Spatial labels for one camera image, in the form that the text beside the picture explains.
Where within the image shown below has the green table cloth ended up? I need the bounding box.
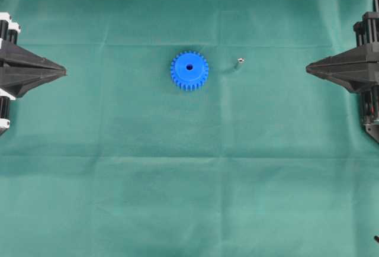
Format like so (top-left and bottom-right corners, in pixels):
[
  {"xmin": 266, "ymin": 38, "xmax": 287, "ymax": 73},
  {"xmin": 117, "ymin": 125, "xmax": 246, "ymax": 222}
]
[{"xmin": 1, "ymin": 0, "xmax": 378, "ymax": 256}]

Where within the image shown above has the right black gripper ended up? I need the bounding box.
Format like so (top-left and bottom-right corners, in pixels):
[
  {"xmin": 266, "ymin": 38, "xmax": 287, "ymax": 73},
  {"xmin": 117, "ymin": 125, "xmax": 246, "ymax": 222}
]
[{"xmin": 305, "ymin": 11, "xmax": 379, "ymax": 144}]

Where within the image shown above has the blue plastic gear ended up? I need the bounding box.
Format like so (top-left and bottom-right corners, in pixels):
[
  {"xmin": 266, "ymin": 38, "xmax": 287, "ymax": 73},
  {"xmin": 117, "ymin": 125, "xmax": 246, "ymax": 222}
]
[{"xmin": 170, "ymin": 51, "xmax": 209, "ymax": 91}]

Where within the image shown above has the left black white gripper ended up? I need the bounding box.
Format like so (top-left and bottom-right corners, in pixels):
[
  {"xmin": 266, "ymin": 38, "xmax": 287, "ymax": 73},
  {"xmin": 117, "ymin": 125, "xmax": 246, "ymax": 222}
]
[{"xmin": 0, "ymin": 12, "xmax": 68, "ymax": 136}]

